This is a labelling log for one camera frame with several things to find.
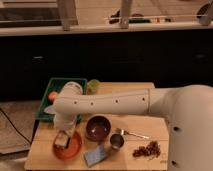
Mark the black cabinet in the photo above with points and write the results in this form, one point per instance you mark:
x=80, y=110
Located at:
x=168, y=58

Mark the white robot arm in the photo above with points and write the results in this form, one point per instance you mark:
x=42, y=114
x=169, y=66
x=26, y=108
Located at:
x=188, y=109

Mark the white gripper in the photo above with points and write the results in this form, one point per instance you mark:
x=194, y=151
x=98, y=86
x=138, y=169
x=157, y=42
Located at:
x=66, y=127

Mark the red bowl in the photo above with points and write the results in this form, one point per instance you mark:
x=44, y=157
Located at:
x=70, y=150

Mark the brown grape bunch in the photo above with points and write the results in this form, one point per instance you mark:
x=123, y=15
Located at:
x=151, y=150

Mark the green round object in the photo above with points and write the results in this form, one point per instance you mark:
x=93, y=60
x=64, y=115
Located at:
x=92, y=86

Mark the metal measuring cup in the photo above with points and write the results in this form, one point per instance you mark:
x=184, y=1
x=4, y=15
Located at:
x=117, y=140

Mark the dark purple bowl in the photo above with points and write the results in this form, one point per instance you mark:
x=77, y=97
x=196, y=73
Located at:
x=98, y=128

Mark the orange fruit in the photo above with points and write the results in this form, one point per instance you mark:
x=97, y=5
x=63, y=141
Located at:
x=52, y=96

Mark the green tray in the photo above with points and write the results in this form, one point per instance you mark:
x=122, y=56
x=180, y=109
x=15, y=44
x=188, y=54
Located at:
x=55, y=84

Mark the blue sponge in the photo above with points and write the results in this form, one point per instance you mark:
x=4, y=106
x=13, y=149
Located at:
x=95, y=156

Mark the white cloth in tray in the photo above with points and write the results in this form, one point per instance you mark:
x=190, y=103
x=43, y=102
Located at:
x=49, y=110

